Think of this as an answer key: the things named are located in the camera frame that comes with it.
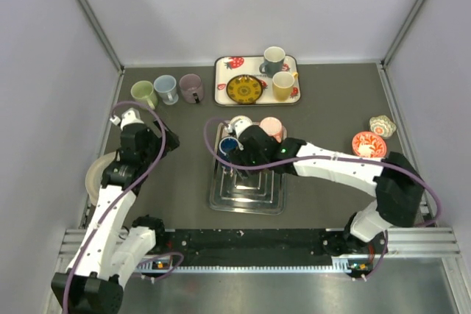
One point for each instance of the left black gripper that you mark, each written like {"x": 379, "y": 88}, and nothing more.
{"x": 171, "y": 141}

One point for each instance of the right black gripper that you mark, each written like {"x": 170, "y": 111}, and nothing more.
{"x": 241, "y": 157}

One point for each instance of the pink mug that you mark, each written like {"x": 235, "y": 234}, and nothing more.
{"x": 273, "y": 128}

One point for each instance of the dark blue mug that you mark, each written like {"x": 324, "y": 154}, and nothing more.
{"x": 226, "y": 145}

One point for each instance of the purple mug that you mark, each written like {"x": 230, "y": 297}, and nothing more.
{"x": 192, "y": 88}

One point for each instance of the light blue mug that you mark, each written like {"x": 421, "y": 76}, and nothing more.
{"x": 166, "y": 88}

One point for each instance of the light green mug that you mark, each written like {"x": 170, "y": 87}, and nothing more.
{"x": 143, "y": 92}

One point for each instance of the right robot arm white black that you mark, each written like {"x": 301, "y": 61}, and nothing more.
{"x": 392, "y": 182}

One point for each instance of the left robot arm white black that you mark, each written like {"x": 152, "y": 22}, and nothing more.
{"x": 95, "y": 279}

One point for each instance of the cream white mug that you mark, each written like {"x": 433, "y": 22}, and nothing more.
{"x": 240, "y": 119}

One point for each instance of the yellow mug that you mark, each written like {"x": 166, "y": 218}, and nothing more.
{"x": 282, "y": 84}

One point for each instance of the dark grey mug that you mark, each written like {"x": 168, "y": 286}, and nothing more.
{"x": 273, "y": 59}

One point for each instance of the steel metal tray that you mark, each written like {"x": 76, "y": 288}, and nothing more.
{"x": 261, "y": 193}

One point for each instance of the yellow patterned plate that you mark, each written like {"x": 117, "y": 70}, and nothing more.
{"x": 244, "y": 89}

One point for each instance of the beige wavy plate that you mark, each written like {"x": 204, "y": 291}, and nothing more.
{"x": 93, "y": 177}

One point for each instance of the strawberry pattern white tray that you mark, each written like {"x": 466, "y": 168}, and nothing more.
{"x": 226, "y": 68}

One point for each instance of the orange patterned small bowl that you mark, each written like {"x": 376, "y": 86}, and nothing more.
{"x": 368, "y": 144}

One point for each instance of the green patterned small bowl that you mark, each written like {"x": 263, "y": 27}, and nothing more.
{"x": 382, "y": 126}

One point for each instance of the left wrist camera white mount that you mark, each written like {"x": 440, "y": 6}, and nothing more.
{"x": 130, "y": 116}

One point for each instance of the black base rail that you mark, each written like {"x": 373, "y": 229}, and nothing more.
{"x": 258, "y": 247}

